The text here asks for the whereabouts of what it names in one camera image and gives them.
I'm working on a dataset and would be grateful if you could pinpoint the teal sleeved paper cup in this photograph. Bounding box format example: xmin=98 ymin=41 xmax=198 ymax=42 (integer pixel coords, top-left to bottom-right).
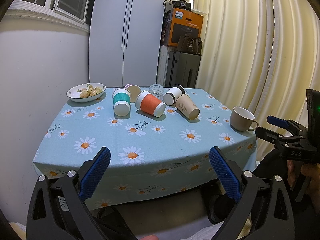
xmin=112 ymin=88 xmax=131 ymax=116

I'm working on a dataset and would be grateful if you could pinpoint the orange sleeved paper cup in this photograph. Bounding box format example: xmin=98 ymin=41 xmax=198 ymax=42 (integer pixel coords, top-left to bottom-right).
xmin=135 ymin=90 xmax=166 ymax=118

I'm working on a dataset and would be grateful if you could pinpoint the clear glass cup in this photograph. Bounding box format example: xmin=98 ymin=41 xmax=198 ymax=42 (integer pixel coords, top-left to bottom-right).
xmin=149 ymin=83 xmax=164 ymax=100

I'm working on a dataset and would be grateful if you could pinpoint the blue daisy tablecloth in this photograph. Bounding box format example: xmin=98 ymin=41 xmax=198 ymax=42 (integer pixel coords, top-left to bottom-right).
xmin=33 ymin=88 xmax=257 ymax=210

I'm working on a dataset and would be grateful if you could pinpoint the dark grey suitcase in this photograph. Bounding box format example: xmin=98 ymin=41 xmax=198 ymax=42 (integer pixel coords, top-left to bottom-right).
xmin=164 ymin=51 xmax=201 ymax=88

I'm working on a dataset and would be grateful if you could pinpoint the beige printed paper cup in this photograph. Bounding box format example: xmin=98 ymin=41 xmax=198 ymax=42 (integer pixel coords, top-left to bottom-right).
xmin=175 ymin=94 xmax=200 ymax=120

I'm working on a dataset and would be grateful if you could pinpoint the white bowl with snacks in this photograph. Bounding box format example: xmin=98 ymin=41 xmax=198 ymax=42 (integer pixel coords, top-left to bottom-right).
xmin=66 ymin=82 xmax=106 ymax=103

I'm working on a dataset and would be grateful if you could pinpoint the cream curtain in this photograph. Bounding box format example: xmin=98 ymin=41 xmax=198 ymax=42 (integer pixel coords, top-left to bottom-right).
xmin=194 ymin=0 xmax=319 ymax=127

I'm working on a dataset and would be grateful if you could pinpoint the person's hand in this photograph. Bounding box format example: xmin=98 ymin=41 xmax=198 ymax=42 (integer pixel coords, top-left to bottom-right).
xmin=286 ymin=159 xmax=320 ymax=203

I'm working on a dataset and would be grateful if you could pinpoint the black banded white cup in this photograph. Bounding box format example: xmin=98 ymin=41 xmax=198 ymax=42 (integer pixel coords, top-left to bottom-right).
xmin=163 ymin=85 xmax=185 ymax=106

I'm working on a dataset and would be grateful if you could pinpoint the taupe ceramic mug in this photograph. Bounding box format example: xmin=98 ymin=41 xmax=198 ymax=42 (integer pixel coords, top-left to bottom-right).
xmin=230 ymin=106 xmax=259 ymax=132

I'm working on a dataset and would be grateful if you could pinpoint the brown handbag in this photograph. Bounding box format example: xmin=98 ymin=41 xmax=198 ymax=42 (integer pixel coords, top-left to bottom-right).
xmin=176 ymin=36 xmax=202 ymax=55

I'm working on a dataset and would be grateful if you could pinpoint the black bag on box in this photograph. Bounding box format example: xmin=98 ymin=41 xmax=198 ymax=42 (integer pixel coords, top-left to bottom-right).
xmin=163 ymin=0 xmax=191 ymax=13

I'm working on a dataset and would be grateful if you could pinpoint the orange black cardboard box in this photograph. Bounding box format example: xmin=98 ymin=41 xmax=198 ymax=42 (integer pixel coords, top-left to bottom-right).
xmin=161 ymin=8 xmax=203 ymax=47

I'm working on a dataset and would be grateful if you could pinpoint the pink sleeved paper cup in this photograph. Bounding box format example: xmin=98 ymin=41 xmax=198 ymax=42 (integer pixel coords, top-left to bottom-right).
xmin=124 ymin=83 xmax=141 ymax=103

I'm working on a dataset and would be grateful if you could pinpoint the white double door refrigerator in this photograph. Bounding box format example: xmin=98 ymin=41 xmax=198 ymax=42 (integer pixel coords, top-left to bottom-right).
xmin=88 ymin=0 xmax=164 ymax=87

